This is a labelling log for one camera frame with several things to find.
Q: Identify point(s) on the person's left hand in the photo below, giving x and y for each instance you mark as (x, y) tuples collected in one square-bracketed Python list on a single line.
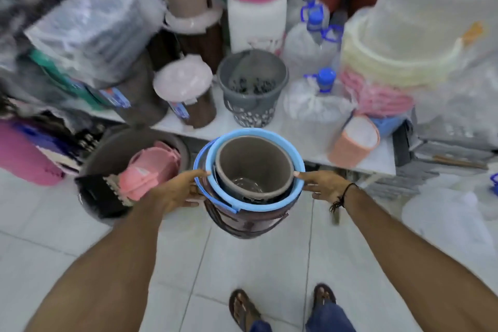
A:
[(177, 191)]

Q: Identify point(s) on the person's right hand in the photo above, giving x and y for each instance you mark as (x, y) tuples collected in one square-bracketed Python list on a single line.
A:
[(328, 186)]

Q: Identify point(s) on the person's left thumb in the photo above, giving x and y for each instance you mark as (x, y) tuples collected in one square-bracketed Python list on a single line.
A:
[(196, 174)]

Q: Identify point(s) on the person's right middle finger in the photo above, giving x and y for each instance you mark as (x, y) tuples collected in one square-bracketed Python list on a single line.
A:
[(319, 197)]

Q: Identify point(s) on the person's right thumb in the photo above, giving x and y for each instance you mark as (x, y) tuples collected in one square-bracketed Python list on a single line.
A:
[(302, 175)]

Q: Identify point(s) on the brown bucket with blue rim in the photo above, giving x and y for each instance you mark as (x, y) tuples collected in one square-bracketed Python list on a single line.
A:
[(253, 132)]

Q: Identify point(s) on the person's right forearm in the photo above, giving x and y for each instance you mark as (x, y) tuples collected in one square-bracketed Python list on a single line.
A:
[(420, 265)]

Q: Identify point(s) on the person's left forearm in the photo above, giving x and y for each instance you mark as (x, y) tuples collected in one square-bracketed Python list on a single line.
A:
[(105, 273)]

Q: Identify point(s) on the pink plastic basket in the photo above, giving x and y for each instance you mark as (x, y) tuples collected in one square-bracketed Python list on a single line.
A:
[(149, 170)]

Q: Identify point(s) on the grey plastic bucket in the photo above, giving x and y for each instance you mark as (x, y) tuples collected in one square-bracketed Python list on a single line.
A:
[(249, 160)]

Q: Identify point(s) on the orange container with white lid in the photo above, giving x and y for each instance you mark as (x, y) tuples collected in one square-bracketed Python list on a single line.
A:
[(352, 145)]

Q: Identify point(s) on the large dark tub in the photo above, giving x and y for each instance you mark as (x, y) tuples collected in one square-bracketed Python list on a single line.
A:
[(113, 149)]

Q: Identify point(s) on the brown bin with clear lid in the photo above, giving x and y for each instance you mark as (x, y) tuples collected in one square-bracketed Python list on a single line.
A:
[(185, 81), (194, 28)]

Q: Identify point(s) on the dark brown bin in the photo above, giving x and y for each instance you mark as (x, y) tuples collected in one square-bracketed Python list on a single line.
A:
[(142, 94)]

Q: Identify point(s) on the brown sandal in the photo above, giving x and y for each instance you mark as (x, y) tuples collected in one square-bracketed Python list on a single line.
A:
[(243, 310), (323, 294)]

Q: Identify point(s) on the blue plastic basket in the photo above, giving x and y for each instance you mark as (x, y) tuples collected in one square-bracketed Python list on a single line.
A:
[(386, 124)]

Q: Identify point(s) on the stack of pink baskets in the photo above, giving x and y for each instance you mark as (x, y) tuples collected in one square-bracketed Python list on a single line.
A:
[(373, 98)]

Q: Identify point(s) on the grey bucket with patterned base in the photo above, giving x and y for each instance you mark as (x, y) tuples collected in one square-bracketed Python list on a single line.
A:
[(253, 71)]

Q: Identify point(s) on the blue jeans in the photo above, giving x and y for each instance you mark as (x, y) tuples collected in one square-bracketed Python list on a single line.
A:
[(328, 320)]

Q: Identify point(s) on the white plastic bag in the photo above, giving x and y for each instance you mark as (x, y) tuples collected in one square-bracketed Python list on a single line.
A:
[(447, 219)]

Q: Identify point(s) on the stack of grey trays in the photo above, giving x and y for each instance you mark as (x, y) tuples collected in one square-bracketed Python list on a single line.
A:
[(447, 151)]

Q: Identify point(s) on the stack of cream basins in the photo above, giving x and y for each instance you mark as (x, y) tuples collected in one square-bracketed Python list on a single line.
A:
[(389, 61)]

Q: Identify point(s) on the white jar with pink lid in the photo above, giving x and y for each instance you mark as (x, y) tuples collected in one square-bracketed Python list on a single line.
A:
[(256, 16)]

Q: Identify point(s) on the plastic-wrapped stack of containers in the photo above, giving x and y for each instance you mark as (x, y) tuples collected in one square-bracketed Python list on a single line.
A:
[(85, 32)]

